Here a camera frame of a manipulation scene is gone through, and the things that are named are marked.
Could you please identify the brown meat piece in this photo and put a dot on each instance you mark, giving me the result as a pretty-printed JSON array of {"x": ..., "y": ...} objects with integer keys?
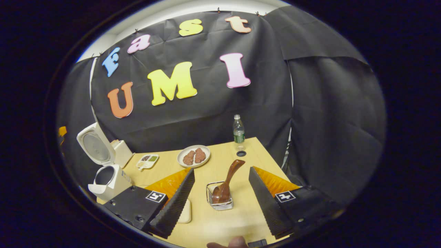
[
  {"x": 200, "y": 155},
  {"x": 188, "y": 158}
]

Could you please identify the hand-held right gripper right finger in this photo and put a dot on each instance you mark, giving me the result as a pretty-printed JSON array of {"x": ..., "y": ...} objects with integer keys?
[{"x": 265, "y": 203}]

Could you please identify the white round plate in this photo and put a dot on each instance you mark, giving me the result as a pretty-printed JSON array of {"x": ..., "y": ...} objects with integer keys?
[{"x": 193, "y": 165}]

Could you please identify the white rice cooker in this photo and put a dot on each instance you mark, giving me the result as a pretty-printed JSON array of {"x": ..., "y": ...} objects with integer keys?
[{"x": 117, "y": 181}]

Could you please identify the clear plastic water bottle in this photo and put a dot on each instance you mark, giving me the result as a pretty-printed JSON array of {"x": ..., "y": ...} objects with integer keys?
[{"x": 238, "y": 134}]

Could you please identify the clear container of rice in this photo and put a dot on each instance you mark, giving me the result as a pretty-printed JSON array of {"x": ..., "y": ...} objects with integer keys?
[{"x": 186, "y": 213}]

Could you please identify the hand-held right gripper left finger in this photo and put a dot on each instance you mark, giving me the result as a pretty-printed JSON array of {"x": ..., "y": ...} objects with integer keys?
[{"x": 175, "y": 203}]

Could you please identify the brown wooden spoon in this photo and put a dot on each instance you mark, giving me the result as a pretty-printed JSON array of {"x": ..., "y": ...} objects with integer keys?
[{"x": 229, "y": 179}]

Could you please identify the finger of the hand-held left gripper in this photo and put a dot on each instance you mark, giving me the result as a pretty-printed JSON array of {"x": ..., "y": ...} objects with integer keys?
[{"x": 62, "y": 131}]

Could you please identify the white toaster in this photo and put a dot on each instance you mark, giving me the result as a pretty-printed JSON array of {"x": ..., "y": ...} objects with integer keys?
[{"x": 123, "y": 152}]

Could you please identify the white divided condiment dish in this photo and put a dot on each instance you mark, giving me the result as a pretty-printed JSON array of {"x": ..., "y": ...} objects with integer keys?
[{"x": 147, "y": 161}]

